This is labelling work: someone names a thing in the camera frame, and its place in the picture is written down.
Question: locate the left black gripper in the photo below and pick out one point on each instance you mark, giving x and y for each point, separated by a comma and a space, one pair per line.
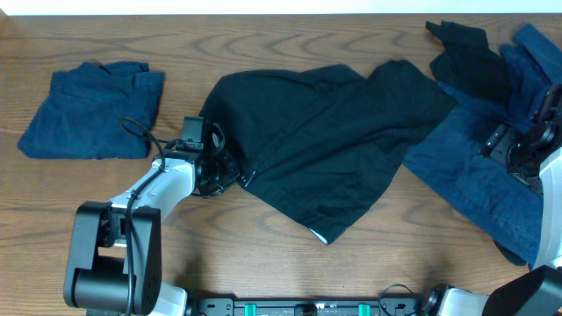
220, 162

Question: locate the folded navy blue shorts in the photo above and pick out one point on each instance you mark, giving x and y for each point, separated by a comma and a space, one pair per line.
80, 118

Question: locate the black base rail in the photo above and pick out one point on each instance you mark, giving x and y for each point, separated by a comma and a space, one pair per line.
387, 306

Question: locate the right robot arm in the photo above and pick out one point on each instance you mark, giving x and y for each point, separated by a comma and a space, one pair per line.
537, 292

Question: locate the black crumpled garment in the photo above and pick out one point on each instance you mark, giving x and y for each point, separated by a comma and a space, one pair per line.
467, 62

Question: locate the black shorts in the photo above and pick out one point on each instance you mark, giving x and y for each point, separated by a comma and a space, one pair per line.
323, 145

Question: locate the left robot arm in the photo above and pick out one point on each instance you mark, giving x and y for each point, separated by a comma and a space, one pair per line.
115, 255

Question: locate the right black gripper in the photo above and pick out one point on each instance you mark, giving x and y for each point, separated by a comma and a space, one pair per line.
495, 141

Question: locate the blue denim shorts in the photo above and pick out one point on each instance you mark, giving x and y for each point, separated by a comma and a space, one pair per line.
449, 159

